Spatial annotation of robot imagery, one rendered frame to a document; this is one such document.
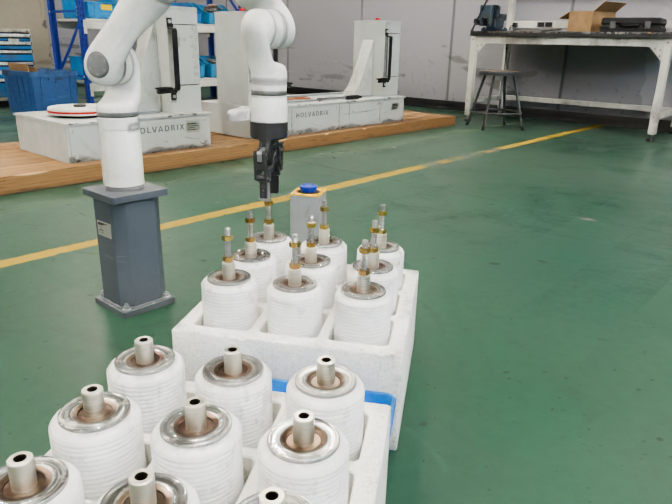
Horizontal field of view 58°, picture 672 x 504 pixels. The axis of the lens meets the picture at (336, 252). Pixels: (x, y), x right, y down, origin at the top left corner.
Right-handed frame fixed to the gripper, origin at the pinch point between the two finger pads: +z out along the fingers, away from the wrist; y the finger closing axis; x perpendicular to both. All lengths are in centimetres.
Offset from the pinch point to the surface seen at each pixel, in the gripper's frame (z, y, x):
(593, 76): -8, 469, -160
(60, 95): 19, 347, 278
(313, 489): 12, -70, -25
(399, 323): 16.9, -20.9, -29.5
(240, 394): 11, -58, -13
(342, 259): 12.5, -2.9, -16.2
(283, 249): 11.3, -3.4, -3.9
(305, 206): 6.3, 13.0, -4.7
